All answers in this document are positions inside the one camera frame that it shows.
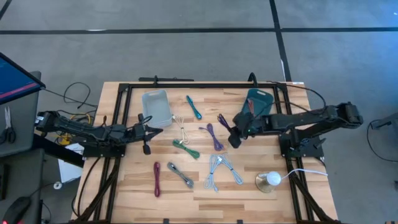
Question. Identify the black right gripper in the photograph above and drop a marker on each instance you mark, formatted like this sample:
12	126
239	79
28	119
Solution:
247	124

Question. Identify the white tape roll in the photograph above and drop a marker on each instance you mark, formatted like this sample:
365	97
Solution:
54	185

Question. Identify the teal plastic bin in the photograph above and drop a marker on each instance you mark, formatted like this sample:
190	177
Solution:
259	96

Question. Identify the black aluminium table frame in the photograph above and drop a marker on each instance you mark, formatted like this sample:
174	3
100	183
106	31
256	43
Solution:
202	85

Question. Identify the black computer mouse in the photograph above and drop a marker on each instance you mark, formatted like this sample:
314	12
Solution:
15	211

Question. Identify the white paper sheet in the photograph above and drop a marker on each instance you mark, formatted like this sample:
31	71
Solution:
68	169

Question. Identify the grey side desk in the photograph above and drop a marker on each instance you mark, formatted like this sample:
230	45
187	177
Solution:
21	124

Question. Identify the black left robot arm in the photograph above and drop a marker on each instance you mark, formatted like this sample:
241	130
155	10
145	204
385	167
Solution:
93	133

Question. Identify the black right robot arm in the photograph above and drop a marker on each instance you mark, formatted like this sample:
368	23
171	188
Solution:
311	119

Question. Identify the light grey plastic bin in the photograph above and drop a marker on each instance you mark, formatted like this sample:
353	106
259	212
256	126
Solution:
157	107

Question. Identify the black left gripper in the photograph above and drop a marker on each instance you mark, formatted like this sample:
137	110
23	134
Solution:
140	132

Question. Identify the brass lamp with white bulb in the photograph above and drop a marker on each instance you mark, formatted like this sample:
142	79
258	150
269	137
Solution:
273	179

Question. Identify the monitor with blue screen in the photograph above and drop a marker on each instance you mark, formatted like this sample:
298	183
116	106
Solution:
15	81

